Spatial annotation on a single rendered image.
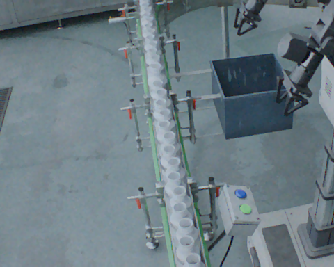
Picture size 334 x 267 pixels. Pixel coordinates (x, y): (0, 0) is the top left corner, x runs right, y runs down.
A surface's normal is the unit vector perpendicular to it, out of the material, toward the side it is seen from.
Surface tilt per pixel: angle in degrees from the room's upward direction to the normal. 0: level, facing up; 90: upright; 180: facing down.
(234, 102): 90
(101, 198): 0
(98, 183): 0
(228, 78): 90
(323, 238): 90
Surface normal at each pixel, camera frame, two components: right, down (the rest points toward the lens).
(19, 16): 0.16, 0.58
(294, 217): -0.06, -0.80
